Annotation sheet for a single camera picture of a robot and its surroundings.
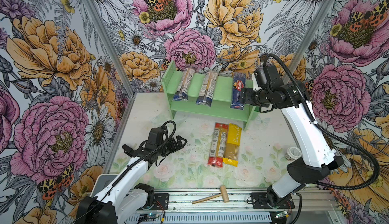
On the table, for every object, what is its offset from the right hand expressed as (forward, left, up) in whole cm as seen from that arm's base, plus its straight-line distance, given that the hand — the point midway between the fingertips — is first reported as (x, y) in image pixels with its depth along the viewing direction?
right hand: (247, 103), depth 68 cm
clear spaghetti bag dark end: (+12, +30, -4) cm, 33 cm away
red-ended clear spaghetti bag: (-5, +11, -32) cm, 35 cm away
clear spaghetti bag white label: (+14, +17, -5) cm, 23 cm away
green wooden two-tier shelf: (+5, +11, -8) cm, 14 cm away
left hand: (-8, +32, -26) cm, 42 cm away
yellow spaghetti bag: (-4, +2, -33) cm, 33 cm away
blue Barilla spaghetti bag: (+19, -1, -4) cm, 19 cm away
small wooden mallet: (-29, +10, -34) cm, 46 cm away
